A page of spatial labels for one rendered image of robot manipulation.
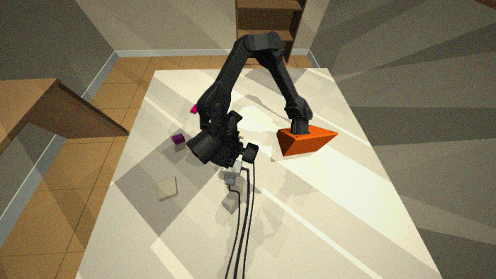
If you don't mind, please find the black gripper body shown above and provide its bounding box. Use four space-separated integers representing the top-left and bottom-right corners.
222 136 259 164

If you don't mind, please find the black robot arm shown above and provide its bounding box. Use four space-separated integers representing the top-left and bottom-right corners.
186 31 313 169

